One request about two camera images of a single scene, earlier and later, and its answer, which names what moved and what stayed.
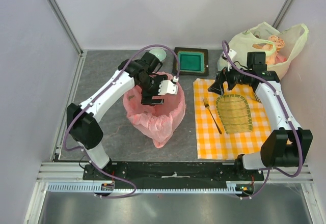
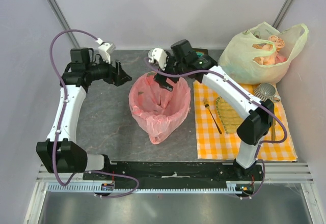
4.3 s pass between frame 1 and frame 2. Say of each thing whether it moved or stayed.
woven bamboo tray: stayed
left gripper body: moved
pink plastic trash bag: moved
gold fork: stayed
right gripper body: moved
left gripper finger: moved
